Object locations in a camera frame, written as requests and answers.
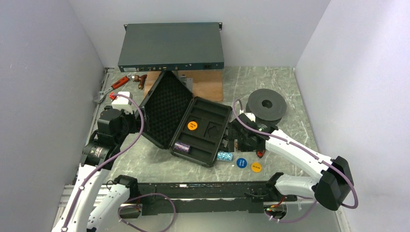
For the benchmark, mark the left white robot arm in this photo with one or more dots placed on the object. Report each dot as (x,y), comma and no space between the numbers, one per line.
(82,213)

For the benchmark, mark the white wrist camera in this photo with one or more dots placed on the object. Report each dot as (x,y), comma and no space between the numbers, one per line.
(121,103)
(251,117)

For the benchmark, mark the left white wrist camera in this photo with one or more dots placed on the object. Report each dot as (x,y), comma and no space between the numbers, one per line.
(121,103)

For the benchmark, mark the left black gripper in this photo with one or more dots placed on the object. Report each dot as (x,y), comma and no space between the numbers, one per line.
(136,123)

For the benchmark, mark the grey rack network switch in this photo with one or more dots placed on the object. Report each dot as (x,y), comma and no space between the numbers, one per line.
(171,47)

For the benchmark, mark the red black utility knife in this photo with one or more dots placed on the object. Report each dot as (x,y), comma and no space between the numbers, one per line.
(260,154)

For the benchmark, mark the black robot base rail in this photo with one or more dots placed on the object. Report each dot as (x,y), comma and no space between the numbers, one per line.
(204,197)

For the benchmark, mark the blue dealer button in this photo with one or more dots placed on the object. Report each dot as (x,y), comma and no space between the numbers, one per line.
(241,163)

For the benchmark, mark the orange small blind button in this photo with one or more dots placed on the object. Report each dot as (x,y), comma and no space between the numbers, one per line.
(256,167)

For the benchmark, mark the wooden board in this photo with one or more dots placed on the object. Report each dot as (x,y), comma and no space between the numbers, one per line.
(207,84)

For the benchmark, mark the orange big blind button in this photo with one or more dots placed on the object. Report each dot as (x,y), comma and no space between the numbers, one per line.
(192,125)

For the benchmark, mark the grey metal bracket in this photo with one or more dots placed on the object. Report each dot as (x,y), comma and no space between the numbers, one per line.
(188,82)

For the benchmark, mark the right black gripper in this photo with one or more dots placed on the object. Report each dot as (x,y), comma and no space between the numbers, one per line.
(233,135)

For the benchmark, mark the black foam-lined poker case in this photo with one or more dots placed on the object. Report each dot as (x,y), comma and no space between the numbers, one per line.
(166,123)

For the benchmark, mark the purple poker chip stack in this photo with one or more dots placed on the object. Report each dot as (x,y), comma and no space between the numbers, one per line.
(181,147)

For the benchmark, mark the black filament spool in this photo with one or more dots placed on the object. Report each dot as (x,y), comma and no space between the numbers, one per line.
(266,105)

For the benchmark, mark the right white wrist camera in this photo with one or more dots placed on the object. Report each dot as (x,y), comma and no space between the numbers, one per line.
(251,117)

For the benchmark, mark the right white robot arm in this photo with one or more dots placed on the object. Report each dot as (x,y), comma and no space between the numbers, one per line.
(329,181)

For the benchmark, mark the brown wooden-handled brass tool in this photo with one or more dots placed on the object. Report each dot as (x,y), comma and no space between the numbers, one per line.
(141,79)

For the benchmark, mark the light blue poker chip stack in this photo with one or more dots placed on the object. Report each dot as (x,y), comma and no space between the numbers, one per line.
(225,156)

